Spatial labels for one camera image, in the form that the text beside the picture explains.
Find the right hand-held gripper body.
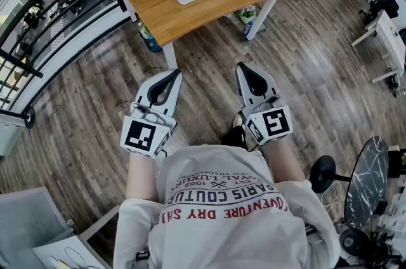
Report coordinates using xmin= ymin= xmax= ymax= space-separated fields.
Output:
xmin=235 ymin=62 xmax=294 ymax=147

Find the black round stand base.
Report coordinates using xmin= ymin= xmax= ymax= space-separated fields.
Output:
xmin=309 ymin=154 xmax=353 ymax=194

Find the white box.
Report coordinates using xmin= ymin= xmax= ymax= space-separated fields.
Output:
xmin=0 ymin=112 xmax=27 ymax=157

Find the person's black trouser leg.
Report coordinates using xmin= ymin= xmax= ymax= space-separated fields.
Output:
xmin=221 ymin=126 xmax=249 ymax=150

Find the black marble round table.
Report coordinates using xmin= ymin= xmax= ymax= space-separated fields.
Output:
xmin=343 ymin=135 xmax=391 ymax=232

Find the black office chair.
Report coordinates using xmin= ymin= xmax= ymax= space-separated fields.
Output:
xmin=369 ymin=0 xmax=400 ymax=20

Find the black round wheel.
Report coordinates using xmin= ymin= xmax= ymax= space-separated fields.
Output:
xmin=23 ymin=106 xmax=36 ymax=130

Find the black round lamp base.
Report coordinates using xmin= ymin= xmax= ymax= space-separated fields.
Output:
xmin=339 ymin=228 xmax=372 ymax=258

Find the person's right forearm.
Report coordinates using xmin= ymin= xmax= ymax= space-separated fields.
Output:
xmin=261 ymin=133 xmax=311 ymax=183

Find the blue labelled water bottle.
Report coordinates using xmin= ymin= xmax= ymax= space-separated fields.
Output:
xmin=243 ymin=20 xmax=255 ymax=40

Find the person's white printed shirt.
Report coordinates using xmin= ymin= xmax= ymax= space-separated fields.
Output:
xmin=112 ymin=143 xmax=342 ymax=269

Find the white desk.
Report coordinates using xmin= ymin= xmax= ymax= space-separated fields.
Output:
xmin=350 ymin=9 xmax=406 ymax=85

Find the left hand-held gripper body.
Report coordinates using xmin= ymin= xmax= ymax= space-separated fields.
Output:
xmin=119 ymin=69 xmax=183 ymax=159

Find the white cabinet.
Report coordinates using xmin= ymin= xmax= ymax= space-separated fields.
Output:
xmin=0 ymin=186 xmax=75 ymax=269

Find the white cable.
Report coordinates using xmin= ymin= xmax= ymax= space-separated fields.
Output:
xmin=320 ymin=181 xmax=343 ymax=221

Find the person's left forearm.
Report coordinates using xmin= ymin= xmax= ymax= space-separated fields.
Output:
xmin=126 ymin=152 xmax=161 ymax=202

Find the wooden table with white legs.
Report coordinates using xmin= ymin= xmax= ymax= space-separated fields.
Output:
xmin=107 ymin=0 xmax=286 ymax=70

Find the small potted flower plant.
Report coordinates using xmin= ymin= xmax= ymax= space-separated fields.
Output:
xmin=237 ymin=4 xmax=258 ymax=24

